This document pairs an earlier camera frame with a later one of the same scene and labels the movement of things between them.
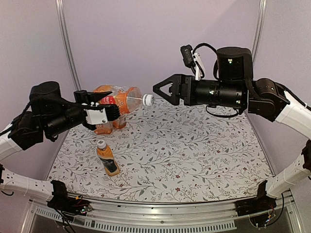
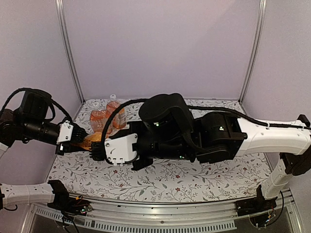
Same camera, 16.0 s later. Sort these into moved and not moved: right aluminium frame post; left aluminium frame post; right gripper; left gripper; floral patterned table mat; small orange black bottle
Moved: left gripper; small orange black bottle; right gripper
Not moved: floral patterned table mat; left aluminium frame post; right aluminium frame post
